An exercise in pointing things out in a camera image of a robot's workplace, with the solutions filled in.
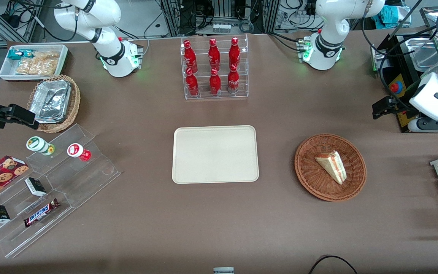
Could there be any triangle sandwich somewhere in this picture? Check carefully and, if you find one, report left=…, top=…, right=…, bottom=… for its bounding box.
left=315, top=150, right=347, bottom=185

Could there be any silver foil tray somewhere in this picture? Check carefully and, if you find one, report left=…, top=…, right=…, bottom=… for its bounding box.
left=29, top=79, right=72, bottom=124

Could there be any light wicker basket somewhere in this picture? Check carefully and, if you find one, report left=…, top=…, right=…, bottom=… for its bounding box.
left=27, top=74, right=81, bottom=134

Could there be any brown round wicker basket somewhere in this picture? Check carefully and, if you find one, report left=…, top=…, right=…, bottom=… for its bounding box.
left=294, top=133, right=367, bottom=202

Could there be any beige rectangular serving tray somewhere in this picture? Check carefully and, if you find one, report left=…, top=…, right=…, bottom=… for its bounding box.
left=171, top=125, right=260, bottom=184

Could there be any black hot food display case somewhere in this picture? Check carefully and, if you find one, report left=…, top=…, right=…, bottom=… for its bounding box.
left=370, top=6, right=438, bottom=134

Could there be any green-lid drink bottle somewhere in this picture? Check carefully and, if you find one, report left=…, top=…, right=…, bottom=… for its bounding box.
left=26, top=136, right=56, bottom=156

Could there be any white rectangular snack bin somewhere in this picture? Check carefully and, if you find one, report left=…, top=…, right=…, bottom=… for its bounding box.
left=0, top=44, right=69, bottom=82

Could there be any steel food pan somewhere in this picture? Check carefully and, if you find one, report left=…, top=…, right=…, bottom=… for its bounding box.
left=405, top=37, right=438, bottom=72

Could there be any clear bag of crackers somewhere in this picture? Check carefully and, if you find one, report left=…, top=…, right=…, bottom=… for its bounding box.
left=16, top=51, right=60, bottom=76

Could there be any teal snack packet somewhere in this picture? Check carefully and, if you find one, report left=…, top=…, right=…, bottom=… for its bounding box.
left=7, top=49, right=37, bottom=61

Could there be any red-lid drink bottle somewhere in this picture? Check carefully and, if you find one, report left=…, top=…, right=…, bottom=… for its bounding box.
left=67, top=143, right=92, bottom=162

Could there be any clear acrylic stepped stand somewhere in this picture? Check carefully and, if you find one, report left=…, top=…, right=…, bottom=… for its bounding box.
left=0, top=123, right=122, bottom=258

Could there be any teal cloth bag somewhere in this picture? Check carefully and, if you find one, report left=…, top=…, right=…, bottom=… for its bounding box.
left=371, top=5, right=412, bottom=29

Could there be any Snickers chocolate bar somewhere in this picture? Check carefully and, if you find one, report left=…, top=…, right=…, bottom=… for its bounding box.
left=23, top=198, right=60, bottom=228

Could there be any red cola bottle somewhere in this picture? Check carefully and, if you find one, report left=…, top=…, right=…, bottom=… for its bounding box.
left=209, top=68, right=222, bottom=96
left=186, top=68, right=200, bottom=97
left=208, top=38, right=221, bottom=71
left=229, top=37, right=241, bottom=70
left=227, top=64, right=240, bottom=94
left=183, top=40, right=198, bottom=73

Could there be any clear acrylic bottle rack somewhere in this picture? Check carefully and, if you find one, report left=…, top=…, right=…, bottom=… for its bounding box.
left=180, top=34, right=249, bottom=100

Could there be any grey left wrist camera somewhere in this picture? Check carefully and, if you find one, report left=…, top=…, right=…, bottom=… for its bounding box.
left=407, top=116, right=438, bottom=133

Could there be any black table cable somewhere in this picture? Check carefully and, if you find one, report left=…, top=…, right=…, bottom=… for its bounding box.
left=308, top=255, right=358, bottom=274

